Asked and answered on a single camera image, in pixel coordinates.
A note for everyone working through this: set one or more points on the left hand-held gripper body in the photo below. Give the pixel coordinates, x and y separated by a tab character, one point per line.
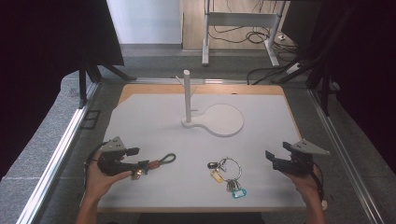
113	145

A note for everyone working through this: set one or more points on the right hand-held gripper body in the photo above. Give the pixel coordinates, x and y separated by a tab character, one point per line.
299	165

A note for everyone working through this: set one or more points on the white key holder stand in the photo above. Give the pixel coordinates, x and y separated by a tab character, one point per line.
222	119

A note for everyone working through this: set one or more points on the person's right hand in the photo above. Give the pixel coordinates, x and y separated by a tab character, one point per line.
308	186

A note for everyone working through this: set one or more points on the person's left hand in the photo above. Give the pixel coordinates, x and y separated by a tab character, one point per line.
96	182

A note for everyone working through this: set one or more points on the white table mat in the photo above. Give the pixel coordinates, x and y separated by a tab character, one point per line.
174	186

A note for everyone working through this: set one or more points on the black stand legs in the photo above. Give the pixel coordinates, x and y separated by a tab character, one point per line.
82	84
323	90

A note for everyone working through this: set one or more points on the white power strip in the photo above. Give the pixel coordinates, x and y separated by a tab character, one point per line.
293	68

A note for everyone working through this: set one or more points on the black curtain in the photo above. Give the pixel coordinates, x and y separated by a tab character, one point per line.
367	77
46	62

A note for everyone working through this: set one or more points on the aluminium rail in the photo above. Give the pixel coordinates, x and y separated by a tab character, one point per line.
348	165
53	165
162	80

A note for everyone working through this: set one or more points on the white metal desk frame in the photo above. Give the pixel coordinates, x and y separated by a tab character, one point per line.
239	19

